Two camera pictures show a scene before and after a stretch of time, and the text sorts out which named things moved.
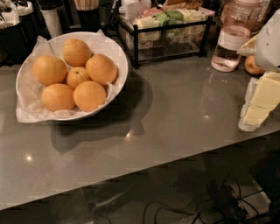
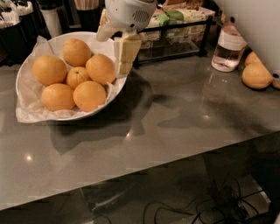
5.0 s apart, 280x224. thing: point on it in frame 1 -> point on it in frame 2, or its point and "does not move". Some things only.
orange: (101, 68) does not move
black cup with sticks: (89, 15) does not move
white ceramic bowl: (70, 76) does not move
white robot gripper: (269, 46) -> (126, 12)
